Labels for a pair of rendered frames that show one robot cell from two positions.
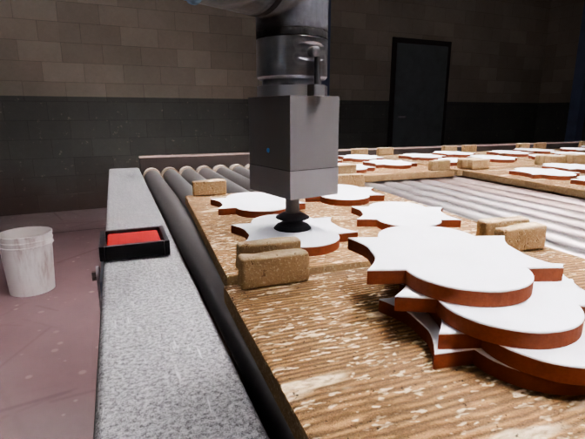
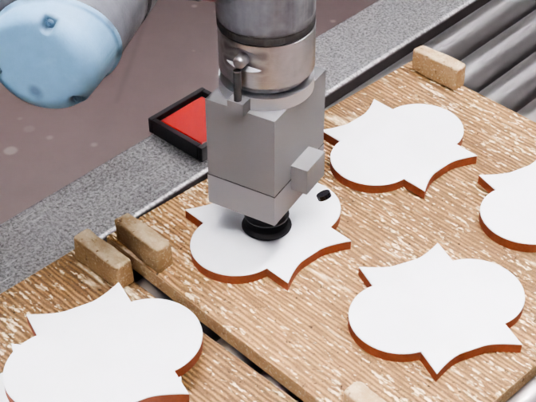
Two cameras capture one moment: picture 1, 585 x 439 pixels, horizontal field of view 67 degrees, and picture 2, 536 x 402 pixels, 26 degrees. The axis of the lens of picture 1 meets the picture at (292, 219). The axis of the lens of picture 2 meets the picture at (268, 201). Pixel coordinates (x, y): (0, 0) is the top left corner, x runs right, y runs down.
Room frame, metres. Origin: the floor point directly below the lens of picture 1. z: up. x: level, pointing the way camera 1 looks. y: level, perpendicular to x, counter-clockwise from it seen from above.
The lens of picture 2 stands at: (0.16, -0.69, 1.60)
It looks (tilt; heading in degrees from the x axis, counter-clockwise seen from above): 39 degrees down; 64
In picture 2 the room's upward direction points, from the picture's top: straight up
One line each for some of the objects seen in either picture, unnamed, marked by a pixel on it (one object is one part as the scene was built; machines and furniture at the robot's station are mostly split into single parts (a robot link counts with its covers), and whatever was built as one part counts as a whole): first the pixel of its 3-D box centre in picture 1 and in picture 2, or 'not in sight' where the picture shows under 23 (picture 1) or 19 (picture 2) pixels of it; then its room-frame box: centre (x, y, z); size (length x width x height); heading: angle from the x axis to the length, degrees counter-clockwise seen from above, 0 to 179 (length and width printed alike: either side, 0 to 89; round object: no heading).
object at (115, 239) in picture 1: (134, 243); (202, 124); (0.51, 0.19, 0.92); 0.06 x 0.06 x 0.01; 22
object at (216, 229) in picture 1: (323, 219); (411, 230); (0.61, -0.04, 0.93); 0.41 x 0.35 x 0.02; 18
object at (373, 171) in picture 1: (353, 162); not in sight; (1.22, -0.17, 0.94); 0.41 x 0.35 x 0.04; 22
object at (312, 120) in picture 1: (302, 138); (277, 135); (0.49, -0.01, 1.05); 0.10 x 0.09 x 0.16; 125
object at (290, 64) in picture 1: (293, 64); (264, 49); (0.49, 0.00, 1.13); 0.08 x 0.08 x 0.05
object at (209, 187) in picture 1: (209, 187); (439, 66); (0.75, 0.14, 0.95); 0.06 x 0.02 x 0.03; 108
